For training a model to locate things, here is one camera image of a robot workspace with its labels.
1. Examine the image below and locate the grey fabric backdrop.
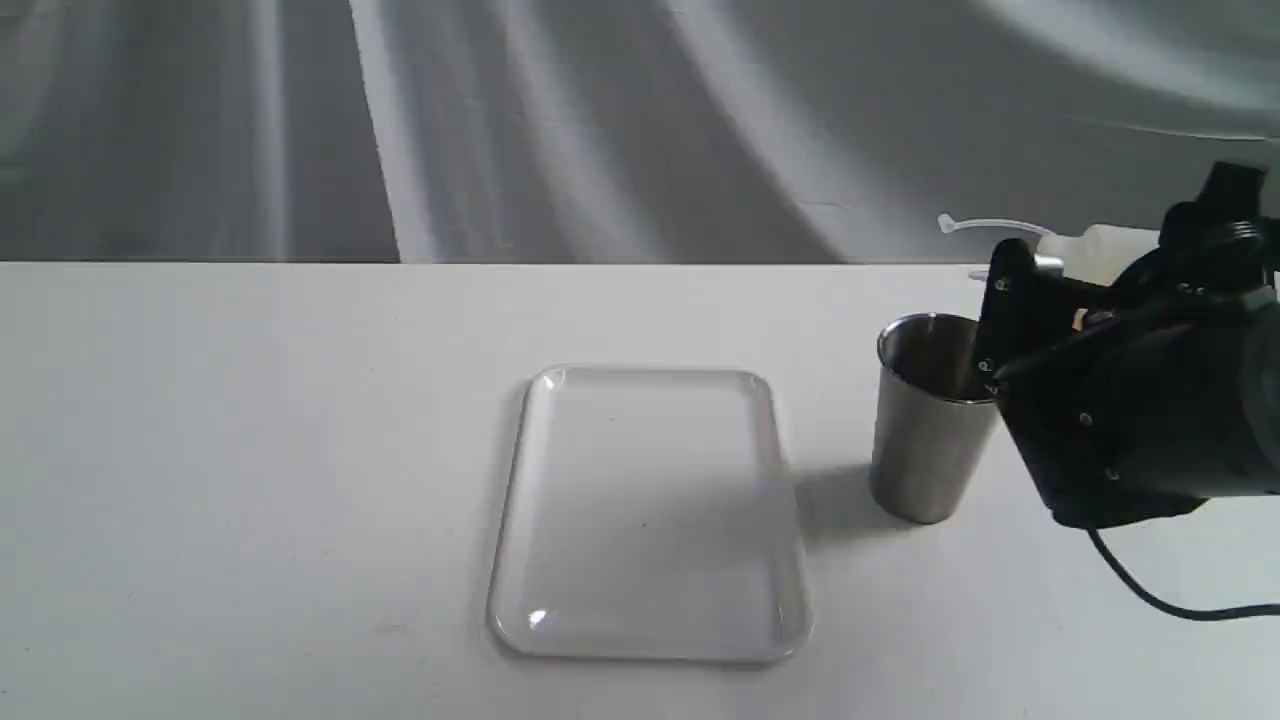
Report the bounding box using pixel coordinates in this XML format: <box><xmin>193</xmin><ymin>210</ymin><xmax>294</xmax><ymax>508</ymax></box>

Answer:
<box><xmin>1</xmin><ymin>1</ymin><xmax>1277</xmax><ymax>265</ymax></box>

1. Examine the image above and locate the white rectangular plastic tray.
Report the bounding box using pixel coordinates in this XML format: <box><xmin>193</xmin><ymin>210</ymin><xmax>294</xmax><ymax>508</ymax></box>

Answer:
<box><xmin>486</xmin><ymin>364</ymin><xmax>813</xmax><ymax>665</ymax></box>

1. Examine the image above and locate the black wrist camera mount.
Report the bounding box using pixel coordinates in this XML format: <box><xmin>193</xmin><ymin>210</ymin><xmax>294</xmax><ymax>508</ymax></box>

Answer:
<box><xmin>972</xmin><ymin>238</ymin><xmax>1110</xmax><ymax>388</ymax></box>

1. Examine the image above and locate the clear plastic squeeze bottle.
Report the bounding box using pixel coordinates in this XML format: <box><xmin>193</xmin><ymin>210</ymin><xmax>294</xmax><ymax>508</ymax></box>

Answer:
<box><xmin>937</xmin><ymin>213</ymin><xmax>1158</xmax><ymax>286</ymax></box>

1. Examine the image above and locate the stainless steel cup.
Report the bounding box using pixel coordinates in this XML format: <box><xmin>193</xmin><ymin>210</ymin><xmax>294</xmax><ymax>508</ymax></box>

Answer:
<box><xmin>870</xmin><ymin>313</ymin><xmax>998</xmax><ymax>525</ymax></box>

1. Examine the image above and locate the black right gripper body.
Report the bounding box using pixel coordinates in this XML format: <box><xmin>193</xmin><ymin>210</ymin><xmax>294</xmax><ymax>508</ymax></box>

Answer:
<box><xmin>995</xmin><ymin>161</ymin><xmax>1279</xmax><ymax>530</ymax></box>

